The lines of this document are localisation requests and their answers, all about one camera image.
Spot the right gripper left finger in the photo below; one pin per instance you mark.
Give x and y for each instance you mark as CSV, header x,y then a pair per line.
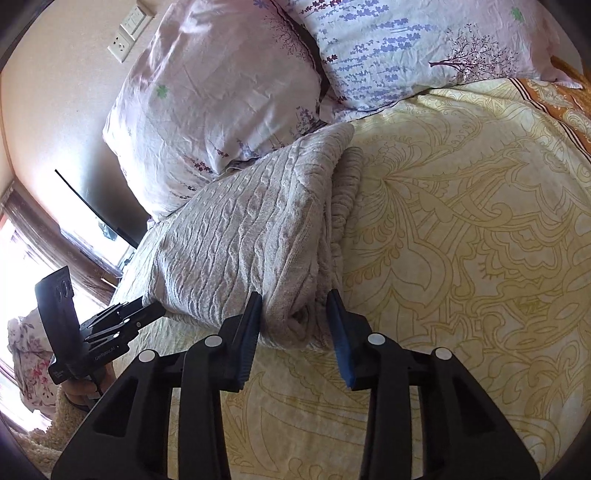
x,y
125,435

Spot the floral curtain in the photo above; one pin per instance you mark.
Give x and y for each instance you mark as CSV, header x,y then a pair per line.
x,y
32,353

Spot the pink floral pillow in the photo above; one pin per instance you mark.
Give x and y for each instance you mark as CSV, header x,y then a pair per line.
x,y
220,83

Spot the dark wooden window frame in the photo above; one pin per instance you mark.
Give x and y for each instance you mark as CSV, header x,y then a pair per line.
x,y
44,236

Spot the person's left hand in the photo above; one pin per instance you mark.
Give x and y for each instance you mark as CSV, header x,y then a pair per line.
x,y
81,392

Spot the beige cable-knit sweater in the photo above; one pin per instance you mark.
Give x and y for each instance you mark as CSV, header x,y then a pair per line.
x,y
274,228

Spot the white wall socket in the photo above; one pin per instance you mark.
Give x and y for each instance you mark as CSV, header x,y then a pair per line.
x,y
120,45

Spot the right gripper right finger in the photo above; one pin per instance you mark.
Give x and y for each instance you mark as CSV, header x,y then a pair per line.
x,y
465,434

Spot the white lavender-print pillow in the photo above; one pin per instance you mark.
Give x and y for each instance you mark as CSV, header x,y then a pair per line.
x,y
377,53

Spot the yellow patterned bed sheet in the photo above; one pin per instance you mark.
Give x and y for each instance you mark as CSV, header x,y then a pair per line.
x,y
471,231

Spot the white wall switch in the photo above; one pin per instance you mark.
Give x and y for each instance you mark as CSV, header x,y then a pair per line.
x,y
135,22

